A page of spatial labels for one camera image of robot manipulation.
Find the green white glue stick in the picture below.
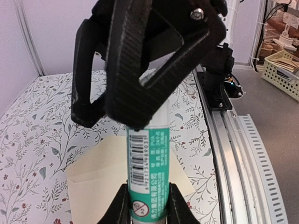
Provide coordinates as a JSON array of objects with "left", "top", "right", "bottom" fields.
[{"left": 127, "top": 101, "right": 170, "bottom": 224}]

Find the left aluminium frame post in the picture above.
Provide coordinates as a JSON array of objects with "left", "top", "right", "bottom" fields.
[{"left": 13, "top": 0, "right": 46, "bottom": 77}]

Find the cream envelope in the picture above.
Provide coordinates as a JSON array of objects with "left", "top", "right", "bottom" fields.
[{"left": 66, "top": 136, "right": 195, "bottom": 224}]

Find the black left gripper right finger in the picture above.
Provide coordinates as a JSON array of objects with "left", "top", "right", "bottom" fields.
[{"left": 167, "top": 183, "right": 199, "bottom": 224}]

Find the cream perforated plastic basket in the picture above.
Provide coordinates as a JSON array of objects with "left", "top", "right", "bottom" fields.
[{"left": 262, "top": 50, "right": 299, "bottom": 101}]

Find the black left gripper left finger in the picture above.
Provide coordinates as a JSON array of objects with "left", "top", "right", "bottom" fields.
[{"left": 97, "top": 184, "right": 131, "bottom": 224}]

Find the floral patterned table mat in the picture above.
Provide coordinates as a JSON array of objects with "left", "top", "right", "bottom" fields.
[{"left": 0, "top": 73, "right": 221, "bottom": 224}]

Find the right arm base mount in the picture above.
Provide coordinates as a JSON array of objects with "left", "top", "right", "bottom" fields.
[{"left": 197, "top": 43, "right": 243, "bottom": 112}]

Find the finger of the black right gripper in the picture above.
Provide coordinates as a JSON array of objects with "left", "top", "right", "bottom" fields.
[
  {"left": 71, "top": 18, "right": 112, "bottom": 127},
  {"left": 102, "top": 0, "right": 211, "bottom": 130}
]

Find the front aluminium rail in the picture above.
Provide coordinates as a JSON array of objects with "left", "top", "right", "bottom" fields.
[{"left": 192, "top": 70, "right": 288, "bottom": 224}]

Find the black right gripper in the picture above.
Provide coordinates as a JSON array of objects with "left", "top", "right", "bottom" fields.
[{"left": 91, "top": 0, "right": 228, "bottom": 66}]

